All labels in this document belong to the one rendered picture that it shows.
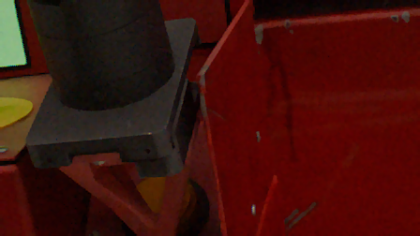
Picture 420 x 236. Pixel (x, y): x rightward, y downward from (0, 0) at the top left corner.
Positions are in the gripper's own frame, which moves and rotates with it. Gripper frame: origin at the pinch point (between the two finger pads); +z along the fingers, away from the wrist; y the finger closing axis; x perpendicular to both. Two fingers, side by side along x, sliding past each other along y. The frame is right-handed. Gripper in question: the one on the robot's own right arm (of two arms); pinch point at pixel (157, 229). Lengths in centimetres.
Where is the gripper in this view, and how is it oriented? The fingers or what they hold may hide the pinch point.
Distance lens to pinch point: 58.2
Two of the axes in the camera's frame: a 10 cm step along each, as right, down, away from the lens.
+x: -9.6, 1.0, 2.6
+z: 2.2, 8.3, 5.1
